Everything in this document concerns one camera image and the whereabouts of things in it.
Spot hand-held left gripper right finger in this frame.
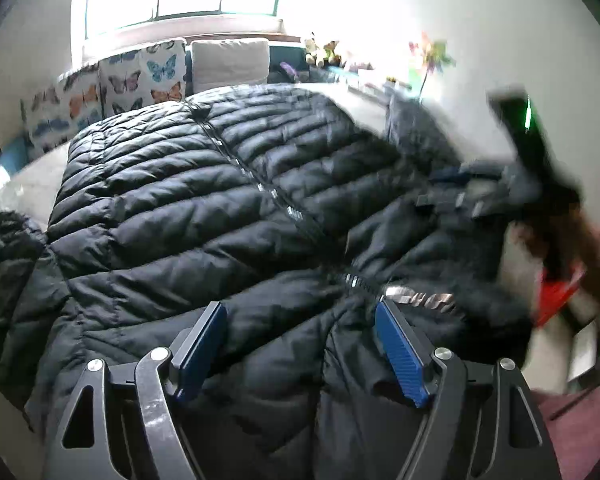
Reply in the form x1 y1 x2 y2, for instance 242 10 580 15
374 299 563 480

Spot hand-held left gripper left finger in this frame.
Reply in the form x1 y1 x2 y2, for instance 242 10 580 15
40 301 228 480

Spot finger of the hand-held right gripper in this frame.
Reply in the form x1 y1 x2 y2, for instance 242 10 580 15
430 162 504 187
416 186 504 219

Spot black puffer jacket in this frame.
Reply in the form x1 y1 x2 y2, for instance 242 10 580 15
0 82 536 480

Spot person's right hand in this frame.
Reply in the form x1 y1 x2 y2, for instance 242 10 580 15
511 210 600 281

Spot colourful pinwheel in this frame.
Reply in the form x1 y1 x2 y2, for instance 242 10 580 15
406 34 457 104

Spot red plastic object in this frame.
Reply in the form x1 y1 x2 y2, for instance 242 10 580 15
534 265 588 329

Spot plush toys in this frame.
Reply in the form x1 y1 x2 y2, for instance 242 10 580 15
302 36 344 69

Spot plain white pillow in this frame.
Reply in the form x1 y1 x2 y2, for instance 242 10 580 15
190 38 271 94

